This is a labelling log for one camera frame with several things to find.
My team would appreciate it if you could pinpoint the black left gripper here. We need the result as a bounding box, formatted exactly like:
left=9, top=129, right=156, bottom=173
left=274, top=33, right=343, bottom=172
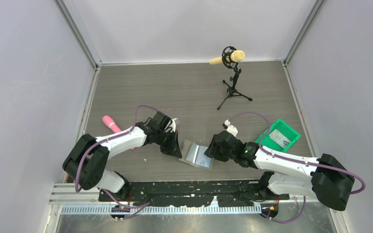
left=155, top=130, right=182, bottom=158

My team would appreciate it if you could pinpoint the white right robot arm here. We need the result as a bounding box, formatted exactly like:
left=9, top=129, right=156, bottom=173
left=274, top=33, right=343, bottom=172
left=204, top=131, right=355, bottom=211

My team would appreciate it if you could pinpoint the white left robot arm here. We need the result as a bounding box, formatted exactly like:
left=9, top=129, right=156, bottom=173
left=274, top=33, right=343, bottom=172
left=62, top=112, right=182, bottom=201

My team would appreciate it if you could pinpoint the card inside green bin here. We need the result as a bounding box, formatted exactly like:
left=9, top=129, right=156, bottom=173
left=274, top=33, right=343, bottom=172
left=269, top=130, right=291, bottom=149

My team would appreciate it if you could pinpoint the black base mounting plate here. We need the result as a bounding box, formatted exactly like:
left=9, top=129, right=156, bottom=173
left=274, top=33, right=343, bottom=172
left=99, top=180, right=278, bottom=207

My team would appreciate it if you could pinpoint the pink cylindrical toy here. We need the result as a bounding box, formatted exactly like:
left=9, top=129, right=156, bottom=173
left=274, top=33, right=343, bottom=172
left=102, top=115, right=121, bottom=134

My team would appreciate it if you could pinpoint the green plastic bin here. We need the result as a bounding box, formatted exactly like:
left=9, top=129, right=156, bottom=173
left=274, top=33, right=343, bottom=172
left=261, top=119, right=301, bottom=152

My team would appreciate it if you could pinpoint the black tripod microphone stand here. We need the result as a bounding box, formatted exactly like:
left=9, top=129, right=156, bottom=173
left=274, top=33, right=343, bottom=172
left=217, top=46, right=253, bottom=110

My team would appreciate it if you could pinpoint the yellow foam microphone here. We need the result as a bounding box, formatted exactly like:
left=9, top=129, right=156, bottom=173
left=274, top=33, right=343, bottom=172
left=209, top=50, right=245, bottom=65

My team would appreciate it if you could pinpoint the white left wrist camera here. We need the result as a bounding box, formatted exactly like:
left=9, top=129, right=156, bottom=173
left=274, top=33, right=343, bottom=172
left=167, top=118, right=179, bottom=132

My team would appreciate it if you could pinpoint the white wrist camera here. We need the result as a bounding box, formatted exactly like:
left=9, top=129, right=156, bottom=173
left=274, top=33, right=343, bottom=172
left=167, top=118, right=179, bottom=132
left=222, top=119, right=238, bottom=136

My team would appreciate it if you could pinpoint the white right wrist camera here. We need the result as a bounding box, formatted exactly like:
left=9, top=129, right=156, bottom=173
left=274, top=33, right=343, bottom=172
left=222, top=119, right=238, bottom=136

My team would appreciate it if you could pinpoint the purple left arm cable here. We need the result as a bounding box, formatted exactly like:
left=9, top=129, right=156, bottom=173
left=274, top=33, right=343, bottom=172
left=74, top=104, right=161, bottom=221

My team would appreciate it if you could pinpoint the aluminium frame rail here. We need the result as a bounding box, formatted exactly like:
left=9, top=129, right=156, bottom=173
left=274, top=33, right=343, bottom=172
left=48, top=182, right=341, bottom=216

